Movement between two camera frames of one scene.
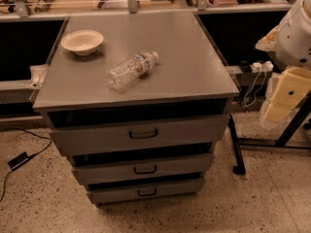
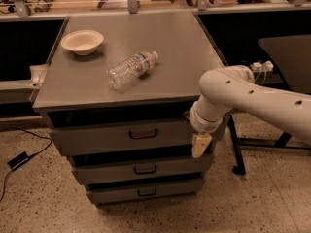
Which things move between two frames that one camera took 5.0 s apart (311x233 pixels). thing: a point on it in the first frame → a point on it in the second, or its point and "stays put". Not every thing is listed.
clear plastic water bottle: x=121 y=75 stays put
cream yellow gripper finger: x=293 y=85 → x=203 y=123
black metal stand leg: x=240 y=168 stays put
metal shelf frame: x=26 y=14 stays put
